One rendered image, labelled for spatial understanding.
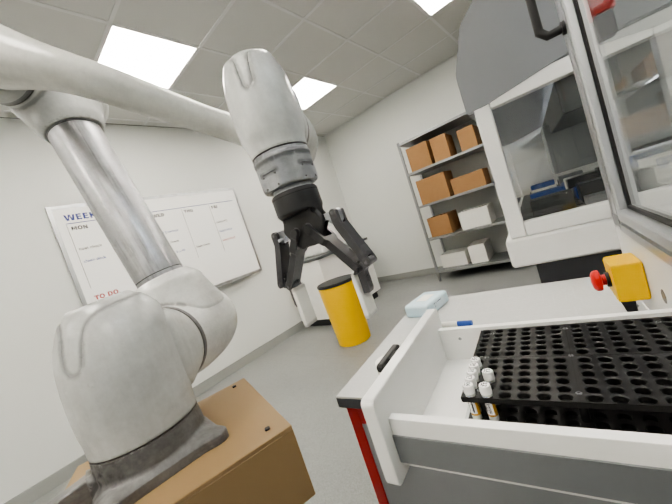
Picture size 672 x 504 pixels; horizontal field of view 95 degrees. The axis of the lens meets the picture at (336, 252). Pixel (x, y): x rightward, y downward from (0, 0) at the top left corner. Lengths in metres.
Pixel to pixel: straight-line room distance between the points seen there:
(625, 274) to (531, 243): 0.53
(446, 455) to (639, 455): 0.16
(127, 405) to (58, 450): 2.87
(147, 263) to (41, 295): 2.60
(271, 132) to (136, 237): 0.41
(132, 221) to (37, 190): 2.76
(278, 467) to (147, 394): 0.21
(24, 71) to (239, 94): 0.36
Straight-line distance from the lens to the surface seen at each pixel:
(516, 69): 1.25
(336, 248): 0.45
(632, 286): 0.76
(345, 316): 3.06
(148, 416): 0.56
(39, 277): 3.34
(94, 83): 0.69
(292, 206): 0.46
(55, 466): 3.44
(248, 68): 0.51
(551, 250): 1.25
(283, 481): 0.56
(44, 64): 0.71
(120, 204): 0.79
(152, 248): 0.76
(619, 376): 0.43
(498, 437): 0.39
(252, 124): 0.48
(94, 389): 0.56
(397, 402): 0.45
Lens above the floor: 1.13
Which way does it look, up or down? 4 degrees down
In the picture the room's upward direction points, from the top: 18 degrees counter-clockwise
